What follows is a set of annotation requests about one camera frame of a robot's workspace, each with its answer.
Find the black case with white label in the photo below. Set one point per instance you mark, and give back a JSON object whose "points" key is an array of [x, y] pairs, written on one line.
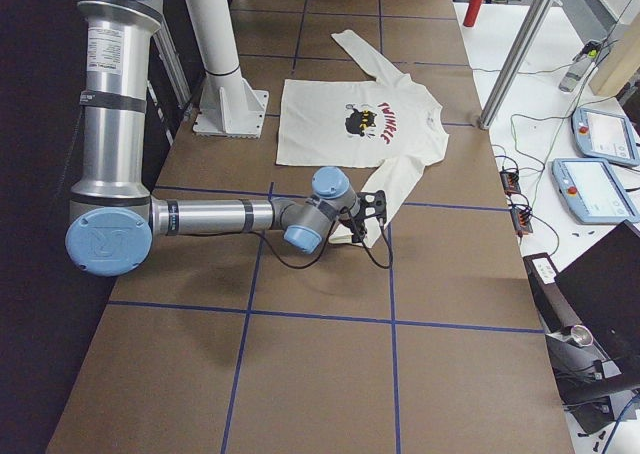
{"points": [[553, 307]]}

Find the near orange black connector box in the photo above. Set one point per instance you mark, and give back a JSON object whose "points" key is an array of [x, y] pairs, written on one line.
{"points": [[521, 218]]}

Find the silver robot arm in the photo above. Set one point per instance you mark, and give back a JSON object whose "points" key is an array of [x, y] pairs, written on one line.
{"points": [[113, 216]]}

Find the black monitor with stand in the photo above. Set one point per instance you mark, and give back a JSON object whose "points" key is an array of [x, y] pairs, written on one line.
{"points": [[602, 288]]}

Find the near teach pendant tablet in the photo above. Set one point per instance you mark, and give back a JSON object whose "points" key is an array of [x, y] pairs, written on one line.
{"points": [[592, 192]]}

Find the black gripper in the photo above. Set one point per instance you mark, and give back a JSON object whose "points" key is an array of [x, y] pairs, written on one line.
{"points": [[356, 222]]}

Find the cream long-sleeve cat shirt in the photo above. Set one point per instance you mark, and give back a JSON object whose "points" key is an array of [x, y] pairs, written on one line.
{"points": [[388, 123]]}

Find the far teach pendant tablet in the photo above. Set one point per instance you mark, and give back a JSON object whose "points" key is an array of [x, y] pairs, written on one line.
{"points": [[605, 135]]}

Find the far orange black connector box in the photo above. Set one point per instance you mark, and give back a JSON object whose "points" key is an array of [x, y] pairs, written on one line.
{"points": [[510, 181]]}

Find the red cylindrical bottle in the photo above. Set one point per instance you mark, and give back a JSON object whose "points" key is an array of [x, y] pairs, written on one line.
{"points": [[472, 12]]}

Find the orange black connector box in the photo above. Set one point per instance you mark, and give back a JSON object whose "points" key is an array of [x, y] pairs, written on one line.
{"points": [[521, 218], [510, 181]]}

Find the aluminium frame post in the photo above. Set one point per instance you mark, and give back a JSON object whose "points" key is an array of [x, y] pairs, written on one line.
{"points": [[532, 22]]}

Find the teach pendant tablet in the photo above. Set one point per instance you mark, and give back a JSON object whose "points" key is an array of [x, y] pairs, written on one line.
{"points": [[592, 192], [605, 135]]}

